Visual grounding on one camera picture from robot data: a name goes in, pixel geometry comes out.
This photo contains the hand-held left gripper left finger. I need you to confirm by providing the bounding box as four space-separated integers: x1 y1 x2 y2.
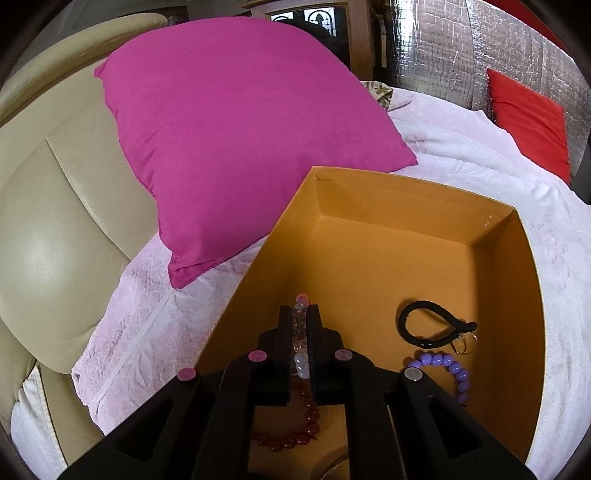
58 305 296 480

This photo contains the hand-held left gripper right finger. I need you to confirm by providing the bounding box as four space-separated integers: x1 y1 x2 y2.
308 305 534 480

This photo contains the clear bead bracelet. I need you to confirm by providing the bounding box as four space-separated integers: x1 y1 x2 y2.
292 292 311 380

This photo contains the red bead bracelet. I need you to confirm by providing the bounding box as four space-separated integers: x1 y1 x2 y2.
252 378 322 450

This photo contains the orange cardboard box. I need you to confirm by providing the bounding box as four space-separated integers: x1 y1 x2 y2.
196 166 546 480

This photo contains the magenta pillow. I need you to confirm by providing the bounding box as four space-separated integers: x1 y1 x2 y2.
93 17 419 289

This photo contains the pale pink blanket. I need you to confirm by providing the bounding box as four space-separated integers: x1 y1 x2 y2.
9 85 591 480

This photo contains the floral cushion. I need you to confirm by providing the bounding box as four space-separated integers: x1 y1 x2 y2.
360 80 394 112

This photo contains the cream leather sofa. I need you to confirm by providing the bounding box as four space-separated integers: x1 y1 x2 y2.
0 13 169 467

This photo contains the glass door cabinet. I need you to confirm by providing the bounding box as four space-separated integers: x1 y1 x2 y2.
240 0 376 80

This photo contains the red pillow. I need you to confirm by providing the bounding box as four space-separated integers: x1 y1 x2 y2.
487 68 573 185

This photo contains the silver foil sheet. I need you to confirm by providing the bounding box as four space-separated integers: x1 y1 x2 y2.
390 0 591 181

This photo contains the black hair tie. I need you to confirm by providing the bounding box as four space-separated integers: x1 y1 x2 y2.
399 300 478 355

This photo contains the purple bead bracelet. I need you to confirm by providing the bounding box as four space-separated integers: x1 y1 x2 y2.
405 351 471 408

